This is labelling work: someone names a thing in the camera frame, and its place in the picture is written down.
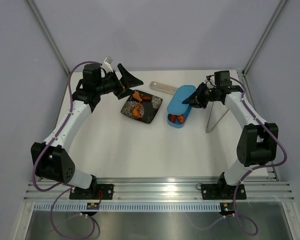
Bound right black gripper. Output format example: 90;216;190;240
183;82;220;110

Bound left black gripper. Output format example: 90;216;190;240
95;64;143;100

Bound blue lunch box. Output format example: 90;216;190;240
167;113;189;129

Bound blue lunch box lid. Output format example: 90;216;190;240
167;85;196;115

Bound metal tongs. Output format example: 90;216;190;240
205;102;229;134

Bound red sausage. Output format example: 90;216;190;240
169;114;178;123

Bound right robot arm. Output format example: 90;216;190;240
183;70;279;200

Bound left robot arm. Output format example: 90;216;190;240
30;61;143;199

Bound fried chicken wing top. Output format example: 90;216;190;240
132;91;152;102

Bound black floral square plate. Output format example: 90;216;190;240
120;90;163;124

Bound fried chicken piece lower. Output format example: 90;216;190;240
131;102;144;119

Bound right circuit board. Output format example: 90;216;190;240
220;203;235;216

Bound circuit board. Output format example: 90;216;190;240
220;203;235;216
86;202;100;210

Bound left circuit board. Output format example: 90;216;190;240
86;202;100;210

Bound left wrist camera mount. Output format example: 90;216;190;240
101;56;114;73

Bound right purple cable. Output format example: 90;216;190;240
193;77;288;237

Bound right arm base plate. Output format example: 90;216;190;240
199;183;247;200

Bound aluminium rail front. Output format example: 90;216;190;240
23;176;295;202

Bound aluminium rail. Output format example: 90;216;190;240
232;70;282;179
23;176;295;202

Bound right side aluminium rail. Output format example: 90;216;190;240
232;70;282;179

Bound white slotted cable duct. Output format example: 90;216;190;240
33;202;225;211

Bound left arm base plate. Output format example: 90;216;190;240
69;183;115;200

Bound left aluminium frame post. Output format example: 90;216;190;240
25;0;71;76

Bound aluminium frame post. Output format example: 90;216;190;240
25;0;71;76
242;0;289;77

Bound right aluminium frame post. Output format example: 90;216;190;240
242;0;289;77

